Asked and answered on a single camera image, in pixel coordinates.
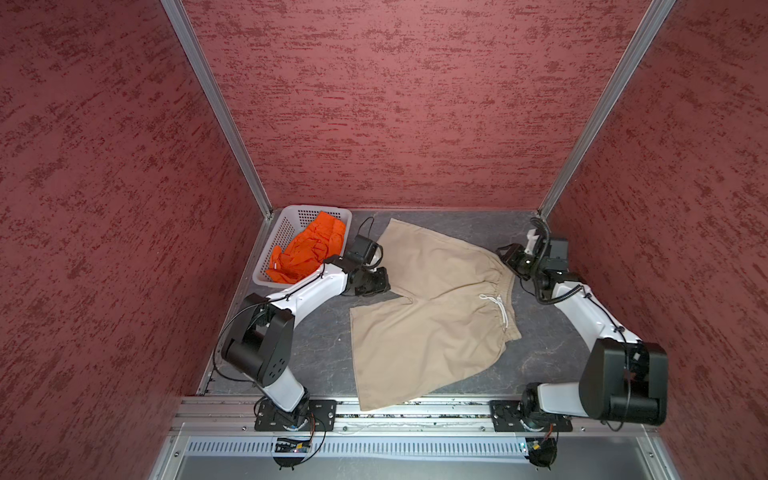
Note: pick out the small circuit board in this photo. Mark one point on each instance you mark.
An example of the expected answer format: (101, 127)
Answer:
(542, 453)
(293, 446)

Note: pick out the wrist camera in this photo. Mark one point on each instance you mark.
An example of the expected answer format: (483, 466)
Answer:
(548, 252)
(365, 252)

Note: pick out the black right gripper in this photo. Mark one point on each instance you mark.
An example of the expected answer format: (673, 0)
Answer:
(511, 256)

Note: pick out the orange shorts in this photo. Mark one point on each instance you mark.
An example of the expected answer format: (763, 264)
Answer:
(321, 239)

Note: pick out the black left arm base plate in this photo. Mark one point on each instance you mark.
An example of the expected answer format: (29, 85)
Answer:
(309, 415)

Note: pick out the aluminium front rail frame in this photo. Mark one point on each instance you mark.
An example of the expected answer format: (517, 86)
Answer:
(440, 416)

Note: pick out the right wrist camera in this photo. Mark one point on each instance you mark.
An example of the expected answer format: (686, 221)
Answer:
(548, 252)

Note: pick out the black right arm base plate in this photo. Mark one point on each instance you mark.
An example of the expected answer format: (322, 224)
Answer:
(510, 416)

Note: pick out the aluminium left corner post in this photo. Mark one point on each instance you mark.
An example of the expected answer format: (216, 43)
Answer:
(184, 31)

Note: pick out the aluminium corner post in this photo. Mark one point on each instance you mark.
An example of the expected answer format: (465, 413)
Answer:
(184, 31)
(646, 31)

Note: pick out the aluminium right corner post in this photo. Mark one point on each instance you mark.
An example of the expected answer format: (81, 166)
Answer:
(646, 31)

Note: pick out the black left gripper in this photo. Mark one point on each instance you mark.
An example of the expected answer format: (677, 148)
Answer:
(382, 286)

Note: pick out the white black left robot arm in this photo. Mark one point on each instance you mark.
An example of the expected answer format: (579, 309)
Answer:
(259, 340)

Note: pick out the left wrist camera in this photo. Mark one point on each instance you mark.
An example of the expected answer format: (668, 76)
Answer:
(365, 252)

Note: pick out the left small circuit board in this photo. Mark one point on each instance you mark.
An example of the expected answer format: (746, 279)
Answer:
(293, 446)

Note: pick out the white slotted cable duct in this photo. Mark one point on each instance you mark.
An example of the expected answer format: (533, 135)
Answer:
(502, 449)

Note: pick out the right small circuit board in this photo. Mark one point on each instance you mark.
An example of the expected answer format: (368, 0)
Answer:
(542, 453)

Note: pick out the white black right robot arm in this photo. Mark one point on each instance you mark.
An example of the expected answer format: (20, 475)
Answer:
(625, 379)

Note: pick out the white plastic laundry basket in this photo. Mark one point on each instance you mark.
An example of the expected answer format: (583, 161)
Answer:
(291, 221)

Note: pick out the beige drawstring shorts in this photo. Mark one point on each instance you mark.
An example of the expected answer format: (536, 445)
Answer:
(451, 317)

